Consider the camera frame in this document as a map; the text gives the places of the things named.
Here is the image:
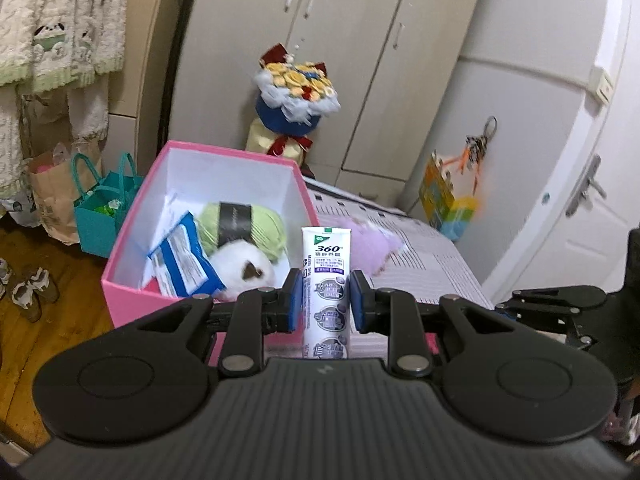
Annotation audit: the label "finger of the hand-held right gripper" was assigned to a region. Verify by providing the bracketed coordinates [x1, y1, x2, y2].
[494, 284, 609, 317]
[504, 311, 597, 352]

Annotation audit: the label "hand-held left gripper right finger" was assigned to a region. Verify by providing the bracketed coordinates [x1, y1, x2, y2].
[349, 269, 504, 379]

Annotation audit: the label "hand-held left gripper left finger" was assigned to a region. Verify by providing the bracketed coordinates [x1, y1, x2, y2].
[135, 267, 305, 379]

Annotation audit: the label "white toothpaste tube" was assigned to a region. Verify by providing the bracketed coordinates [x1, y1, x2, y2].
[300, 226, 354, 361]

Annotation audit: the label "white plush toy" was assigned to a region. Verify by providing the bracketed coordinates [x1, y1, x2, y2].
[207, 240, 281, 304]

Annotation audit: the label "green yarn ball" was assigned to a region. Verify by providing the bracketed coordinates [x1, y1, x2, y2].
[197, 200, 287, 264]

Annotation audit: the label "blue wipes packet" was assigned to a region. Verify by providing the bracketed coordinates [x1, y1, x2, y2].
[146, 210, 226, 299]

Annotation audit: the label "pink storage box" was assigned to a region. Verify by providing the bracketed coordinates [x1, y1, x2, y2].
[101, 140, 322, 362]

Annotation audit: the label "white door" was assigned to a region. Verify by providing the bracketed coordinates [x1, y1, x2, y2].
[479, 0, 640, 312]

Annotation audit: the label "purple plush toy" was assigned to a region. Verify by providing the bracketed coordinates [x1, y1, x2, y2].
[320, 215, 407, 277]

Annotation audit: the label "colourful gift bag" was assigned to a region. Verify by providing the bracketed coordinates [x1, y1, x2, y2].
[417, 152, 484, 241]

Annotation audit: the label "flower bouquet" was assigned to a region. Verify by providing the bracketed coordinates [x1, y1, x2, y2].
[246, 44, 342, 164]

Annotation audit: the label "beige wardrobe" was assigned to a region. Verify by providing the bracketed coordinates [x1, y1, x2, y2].
[165, 0, 487, 207]

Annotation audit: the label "teal gift bag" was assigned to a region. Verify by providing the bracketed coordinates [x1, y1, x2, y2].
[102, 152, 146, 212]
[72, 152, 127, 261]

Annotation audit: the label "beige slipper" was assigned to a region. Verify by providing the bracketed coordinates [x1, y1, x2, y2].
[11, 267, 61, 324]
[0, 257, 16, 301]

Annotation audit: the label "brown paper bag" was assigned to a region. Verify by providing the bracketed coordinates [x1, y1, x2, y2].
[25, 142, 104, 246]

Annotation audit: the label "cream knitted hanging clothes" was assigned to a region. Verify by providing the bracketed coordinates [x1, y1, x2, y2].
[0, 0, 132, 212]

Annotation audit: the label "metal door handle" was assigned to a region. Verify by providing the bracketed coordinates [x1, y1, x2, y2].
[565, 153, 609, 219]

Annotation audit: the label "hanging keys with lanyard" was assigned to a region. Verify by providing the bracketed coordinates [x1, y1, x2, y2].
[462, 115, 499, 196]

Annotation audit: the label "white light switch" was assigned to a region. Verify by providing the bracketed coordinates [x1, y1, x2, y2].
[587, 67, 615, 106]

